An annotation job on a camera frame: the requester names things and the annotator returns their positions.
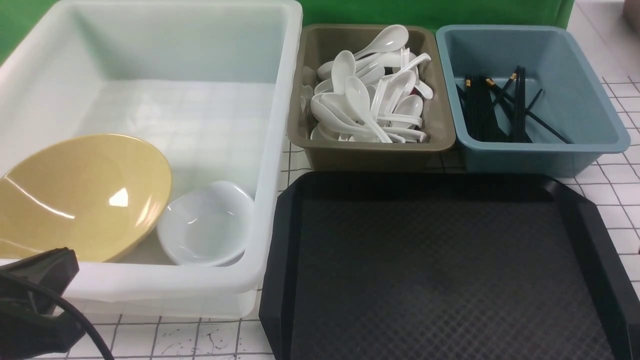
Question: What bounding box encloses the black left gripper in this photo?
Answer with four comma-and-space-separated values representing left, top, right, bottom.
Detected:
0, 247, 86, 360

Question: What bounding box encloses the yellow noodle bowl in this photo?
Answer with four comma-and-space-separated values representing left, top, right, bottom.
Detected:
0, 133, 173, 263

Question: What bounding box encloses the small white dish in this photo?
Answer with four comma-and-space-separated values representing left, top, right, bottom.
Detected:
156, 180, 254, 267

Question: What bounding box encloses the white soup spoon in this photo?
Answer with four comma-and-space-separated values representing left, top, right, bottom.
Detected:
344, 76, 393, 144

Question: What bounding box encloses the black gold-tipped chopstick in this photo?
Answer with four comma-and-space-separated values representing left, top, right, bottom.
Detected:
519, 67, 528, 143
510, 66, 521, 143

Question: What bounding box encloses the large white plastic tub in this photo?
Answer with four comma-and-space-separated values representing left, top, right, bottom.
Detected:
0, 0, 303, 320

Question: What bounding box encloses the black textured serving tray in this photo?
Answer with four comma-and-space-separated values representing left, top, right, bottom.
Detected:
258, 171, 639, 360

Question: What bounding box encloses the olive plastic spoon bin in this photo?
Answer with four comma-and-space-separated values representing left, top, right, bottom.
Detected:
286, 24, 457, 173

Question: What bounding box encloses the upright white spoon in pile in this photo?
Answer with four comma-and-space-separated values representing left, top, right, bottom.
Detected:
330, 50, 356, 94

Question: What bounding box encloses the white spoon top of pile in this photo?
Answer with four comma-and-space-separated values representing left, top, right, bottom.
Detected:
354, 24, 409, 60

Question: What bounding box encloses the bundle of black chopsticks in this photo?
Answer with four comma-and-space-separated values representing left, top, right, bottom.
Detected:
455, 73, 571, 144

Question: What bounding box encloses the blue plastic chopstick bin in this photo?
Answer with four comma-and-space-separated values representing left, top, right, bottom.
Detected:
436, 24, 631, 178

